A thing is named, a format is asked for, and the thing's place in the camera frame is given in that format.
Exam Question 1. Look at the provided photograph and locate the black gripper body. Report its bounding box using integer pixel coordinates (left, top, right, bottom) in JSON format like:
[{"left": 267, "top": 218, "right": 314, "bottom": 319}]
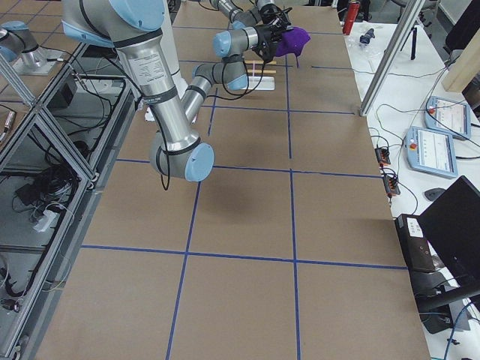
[
  {"left": 256, "top": 25, "right": 281, "bottom": 62},
  {"left": 262, "top": 7, "right": 292, "bottom": 29}
]

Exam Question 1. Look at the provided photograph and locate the aluminium frame post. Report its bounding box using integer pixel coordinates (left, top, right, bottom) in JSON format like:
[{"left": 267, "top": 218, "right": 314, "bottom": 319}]
[{"left": 359, "top": 0, "right": 424, "bottom": 116}]

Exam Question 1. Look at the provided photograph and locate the black tripod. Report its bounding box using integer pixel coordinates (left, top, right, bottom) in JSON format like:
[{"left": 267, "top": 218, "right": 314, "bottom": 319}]
[{"left": 400, "top": 26, "right": 418, "bottom": 60}]

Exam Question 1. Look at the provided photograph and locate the red bottle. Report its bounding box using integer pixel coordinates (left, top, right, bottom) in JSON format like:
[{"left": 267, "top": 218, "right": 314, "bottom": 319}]
[{"left": 342, "top": 1, "right": 361, "bottom": 35}]

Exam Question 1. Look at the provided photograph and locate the teach pendant far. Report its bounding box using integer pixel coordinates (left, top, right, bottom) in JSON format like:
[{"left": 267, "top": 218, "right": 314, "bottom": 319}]
[{"left": 424, "top": 96, "right": 472, "bottom": 140}]

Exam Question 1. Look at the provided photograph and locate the folded blue umbrella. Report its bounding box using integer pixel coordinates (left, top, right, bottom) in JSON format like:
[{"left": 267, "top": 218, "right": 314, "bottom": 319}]
[{"left": 359, "top": 28, "right": 375, "bottom": 45}]

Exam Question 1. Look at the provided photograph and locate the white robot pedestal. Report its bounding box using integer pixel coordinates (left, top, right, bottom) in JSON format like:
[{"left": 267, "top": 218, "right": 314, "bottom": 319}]
[{"left": 160, "top": 0, "right": 188, "bottom": 98}]

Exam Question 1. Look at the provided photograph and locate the wooden rack bar lower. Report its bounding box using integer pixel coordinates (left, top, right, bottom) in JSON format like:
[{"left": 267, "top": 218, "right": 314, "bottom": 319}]
[{"left": 247, "top": 68, "right": 277, "bottom": 76}]

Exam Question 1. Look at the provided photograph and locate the black computer box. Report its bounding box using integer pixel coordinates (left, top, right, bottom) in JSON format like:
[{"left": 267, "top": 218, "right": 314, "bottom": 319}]
[{"left": 394, "top": 214, "right": 436, "bottom": 273}]

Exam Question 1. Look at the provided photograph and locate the teach pendant near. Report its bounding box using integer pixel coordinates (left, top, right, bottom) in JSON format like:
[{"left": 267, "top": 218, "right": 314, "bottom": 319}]
[{"left": 405, "top": 126, "right": 458, "bottom": 179}]

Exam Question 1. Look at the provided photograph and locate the purple towel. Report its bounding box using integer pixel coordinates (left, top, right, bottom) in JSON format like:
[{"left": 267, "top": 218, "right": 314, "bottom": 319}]
[{"left": 275, "top": 27, "right": 311, "bottom": 67}]

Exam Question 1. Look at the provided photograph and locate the white towel rack base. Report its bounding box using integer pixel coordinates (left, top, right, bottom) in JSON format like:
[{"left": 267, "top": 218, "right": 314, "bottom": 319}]
[{"left": 242, "top": 76, "right": 275, "bottom": 91}]

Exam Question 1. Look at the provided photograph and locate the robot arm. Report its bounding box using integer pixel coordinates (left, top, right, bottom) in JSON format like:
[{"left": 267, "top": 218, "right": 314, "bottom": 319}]
[
  {"left": 62, "top": 1, "right": 290, "bottom": 182},
  {"left": 208, "top": 0, "right": 293, "bottom": 32}
]

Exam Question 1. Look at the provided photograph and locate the black computer mouse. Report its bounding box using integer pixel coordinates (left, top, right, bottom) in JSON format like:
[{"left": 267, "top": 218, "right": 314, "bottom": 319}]
[{"left": 424, "top": 187, "right": 446, "bottom": 202}]

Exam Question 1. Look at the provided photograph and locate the black monitor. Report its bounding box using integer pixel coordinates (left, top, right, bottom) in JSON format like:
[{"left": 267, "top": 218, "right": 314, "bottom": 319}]
[{"left": 418, "top": 175, "right": 479, "bottom": 285}]

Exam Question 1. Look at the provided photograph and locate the teach pendant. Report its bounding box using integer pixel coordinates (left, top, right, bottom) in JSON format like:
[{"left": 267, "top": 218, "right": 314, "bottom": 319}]
[
  {"left": 424, "top": 96, "right": 472, "bottom": 140},
  {"left": 405, "top": 126, "right": 458, "bottom": 179}
]

